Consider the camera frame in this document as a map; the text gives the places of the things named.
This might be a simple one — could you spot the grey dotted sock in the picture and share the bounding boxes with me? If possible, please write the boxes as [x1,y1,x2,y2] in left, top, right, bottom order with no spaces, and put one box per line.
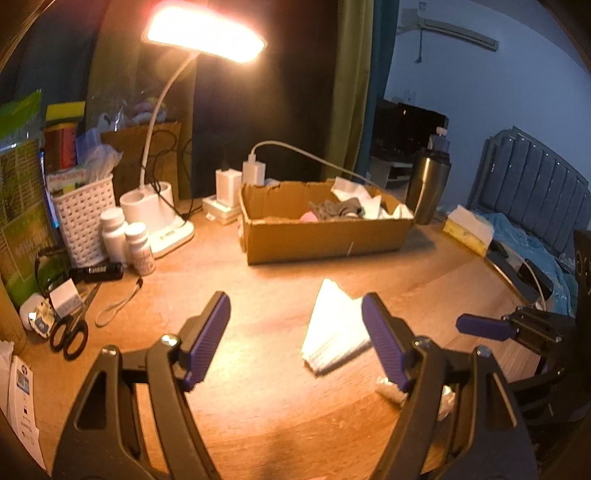
[308,198,363,221]

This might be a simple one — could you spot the white paper towel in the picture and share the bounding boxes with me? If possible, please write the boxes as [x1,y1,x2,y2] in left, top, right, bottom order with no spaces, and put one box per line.
[331,177,414,220]

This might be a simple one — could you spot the crumpled plastic wrap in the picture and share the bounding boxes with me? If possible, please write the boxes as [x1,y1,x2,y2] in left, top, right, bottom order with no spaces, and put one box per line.
[375,375,456,422]

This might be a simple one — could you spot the folded white napkin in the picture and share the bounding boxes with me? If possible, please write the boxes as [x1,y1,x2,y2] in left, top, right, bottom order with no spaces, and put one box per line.
[301,279,372,377]

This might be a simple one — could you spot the black phone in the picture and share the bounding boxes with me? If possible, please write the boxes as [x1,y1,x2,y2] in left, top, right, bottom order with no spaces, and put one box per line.
[485,252,539,305]

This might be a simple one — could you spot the blue bedding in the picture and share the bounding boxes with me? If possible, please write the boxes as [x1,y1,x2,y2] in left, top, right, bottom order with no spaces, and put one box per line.
[479,213,578,317]

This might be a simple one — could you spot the white pill bottle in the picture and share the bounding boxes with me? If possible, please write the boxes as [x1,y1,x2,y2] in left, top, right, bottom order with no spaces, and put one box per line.
[125,222,156,276]
[99,207,129,266]

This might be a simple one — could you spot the yellow tissue pack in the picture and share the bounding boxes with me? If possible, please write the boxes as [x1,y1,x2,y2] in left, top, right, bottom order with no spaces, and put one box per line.
[443,205,494,258]

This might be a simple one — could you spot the white power strip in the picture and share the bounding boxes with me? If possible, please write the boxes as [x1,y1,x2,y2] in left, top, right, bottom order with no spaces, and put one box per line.
[202,195,240,225]

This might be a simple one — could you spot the cardboard box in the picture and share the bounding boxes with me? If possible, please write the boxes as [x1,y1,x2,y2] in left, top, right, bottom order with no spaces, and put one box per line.
[240,180,414,265]

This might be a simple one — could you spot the black scissors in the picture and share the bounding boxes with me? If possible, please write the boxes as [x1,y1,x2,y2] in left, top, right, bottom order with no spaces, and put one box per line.
[49,283,101,362]

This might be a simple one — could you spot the small white tag box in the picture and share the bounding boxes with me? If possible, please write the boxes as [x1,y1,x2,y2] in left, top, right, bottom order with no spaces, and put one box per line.
[49,279,83,318]

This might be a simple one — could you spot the pink plush toy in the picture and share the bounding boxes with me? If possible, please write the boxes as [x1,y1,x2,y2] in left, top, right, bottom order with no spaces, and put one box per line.
[300,211,318,223]

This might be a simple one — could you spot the white power adapter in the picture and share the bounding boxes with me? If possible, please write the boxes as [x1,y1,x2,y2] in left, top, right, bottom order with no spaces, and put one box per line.
[215,168,242,208]

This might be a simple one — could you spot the grey padded headboard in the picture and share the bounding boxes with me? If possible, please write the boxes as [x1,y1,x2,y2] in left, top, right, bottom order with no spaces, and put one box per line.
[468,126,590,258]

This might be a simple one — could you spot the brown cardboard carton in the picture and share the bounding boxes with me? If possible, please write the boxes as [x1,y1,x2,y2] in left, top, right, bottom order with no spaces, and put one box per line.
[101,122,181,204]

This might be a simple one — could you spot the stainless steel tumbler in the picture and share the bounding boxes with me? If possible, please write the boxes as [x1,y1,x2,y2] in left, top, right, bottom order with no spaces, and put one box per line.
[405,149,451,225]

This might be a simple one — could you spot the white woven basket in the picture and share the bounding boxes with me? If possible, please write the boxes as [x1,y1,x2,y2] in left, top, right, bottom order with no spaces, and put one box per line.
[52,174,115,267]

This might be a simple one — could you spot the white paper receipt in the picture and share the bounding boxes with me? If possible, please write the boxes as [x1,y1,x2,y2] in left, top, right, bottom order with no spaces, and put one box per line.
[1,341,46,470]

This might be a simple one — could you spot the green snack bag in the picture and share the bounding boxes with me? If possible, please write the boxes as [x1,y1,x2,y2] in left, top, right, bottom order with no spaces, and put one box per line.
[1,90,55,307]

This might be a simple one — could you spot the black television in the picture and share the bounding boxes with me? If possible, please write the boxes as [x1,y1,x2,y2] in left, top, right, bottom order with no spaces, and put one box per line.
[370,99,449,162]

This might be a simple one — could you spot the red yellow-lid jar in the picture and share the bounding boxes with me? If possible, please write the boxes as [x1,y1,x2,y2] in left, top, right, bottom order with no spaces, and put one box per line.
[43,101,85,173]

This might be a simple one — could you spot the white desk lamp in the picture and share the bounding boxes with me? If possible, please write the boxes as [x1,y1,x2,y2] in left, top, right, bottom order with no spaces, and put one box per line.
[118,0,270,259]

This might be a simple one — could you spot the green curtain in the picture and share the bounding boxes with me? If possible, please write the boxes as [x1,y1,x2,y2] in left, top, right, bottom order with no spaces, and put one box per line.
[322,0,375,179]

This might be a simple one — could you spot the white air conditioner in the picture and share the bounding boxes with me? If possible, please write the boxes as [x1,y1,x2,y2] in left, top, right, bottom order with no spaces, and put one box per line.
[397,9,499,52]

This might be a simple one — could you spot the black flashlight with strap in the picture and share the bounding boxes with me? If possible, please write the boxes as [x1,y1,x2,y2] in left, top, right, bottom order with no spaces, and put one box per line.
[69,262,143,328]

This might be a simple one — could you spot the white charger with cable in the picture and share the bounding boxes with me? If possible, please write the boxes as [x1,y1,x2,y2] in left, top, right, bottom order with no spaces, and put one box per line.
[246,140,383,190]

